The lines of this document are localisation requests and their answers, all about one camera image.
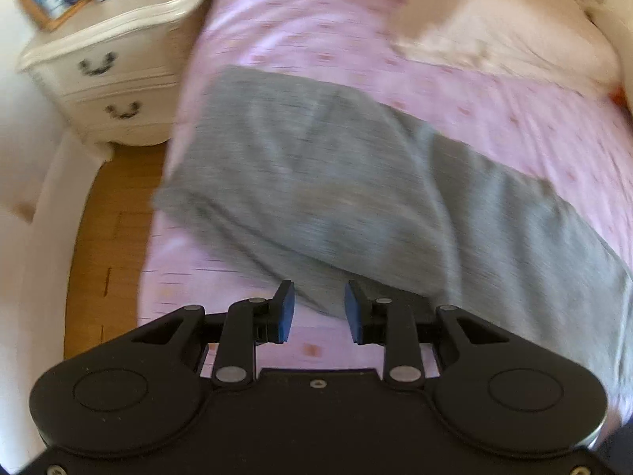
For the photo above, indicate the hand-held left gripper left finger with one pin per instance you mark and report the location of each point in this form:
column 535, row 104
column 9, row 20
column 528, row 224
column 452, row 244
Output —
column 285, row 314

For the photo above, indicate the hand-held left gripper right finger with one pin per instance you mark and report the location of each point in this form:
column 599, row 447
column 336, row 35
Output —
column 352, row 316

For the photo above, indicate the grey pants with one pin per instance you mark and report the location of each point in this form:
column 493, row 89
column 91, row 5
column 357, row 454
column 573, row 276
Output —
column 346, row 193

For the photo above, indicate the bed with pink sheet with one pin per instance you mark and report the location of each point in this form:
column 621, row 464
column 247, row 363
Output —
column 306, row 29

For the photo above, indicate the cream nightstand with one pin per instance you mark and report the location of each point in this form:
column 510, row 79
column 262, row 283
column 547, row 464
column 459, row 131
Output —
column 133, row 39

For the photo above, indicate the cream pillow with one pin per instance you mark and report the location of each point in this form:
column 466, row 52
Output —
column 514, row 24

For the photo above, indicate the orange cloth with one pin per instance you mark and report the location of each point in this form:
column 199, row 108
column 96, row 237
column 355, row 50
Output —
column 624, row 98

